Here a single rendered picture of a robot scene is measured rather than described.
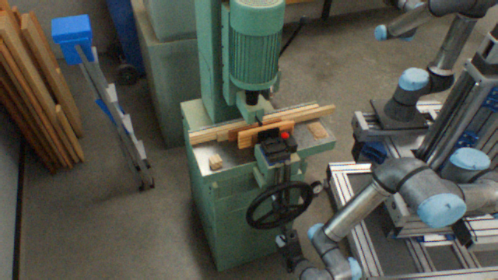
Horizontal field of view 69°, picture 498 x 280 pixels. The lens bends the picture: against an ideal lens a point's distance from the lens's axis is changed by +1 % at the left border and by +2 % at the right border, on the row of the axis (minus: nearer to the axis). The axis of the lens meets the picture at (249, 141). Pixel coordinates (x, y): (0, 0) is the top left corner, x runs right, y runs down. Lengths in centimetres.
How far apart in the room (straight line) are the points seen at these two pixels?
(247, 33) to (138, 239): 155
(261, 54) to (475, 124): 94
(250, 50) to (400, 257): 144
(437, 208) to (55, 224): 213
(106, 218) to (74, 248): 24
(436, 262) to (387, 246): 25
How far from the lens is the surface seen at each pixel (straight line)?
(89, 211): 255
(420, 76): 185
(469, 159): 153
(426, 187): 113
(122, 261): 231
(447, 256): 231
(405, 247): 223
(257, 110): 142
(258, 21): 116
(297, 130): 161
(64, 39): 184
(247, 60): 124
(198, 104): 186
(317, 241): 134
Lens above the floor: 201
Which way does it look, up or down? 46 degrees down
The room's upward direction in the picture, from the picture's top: 3 degrees clockwise
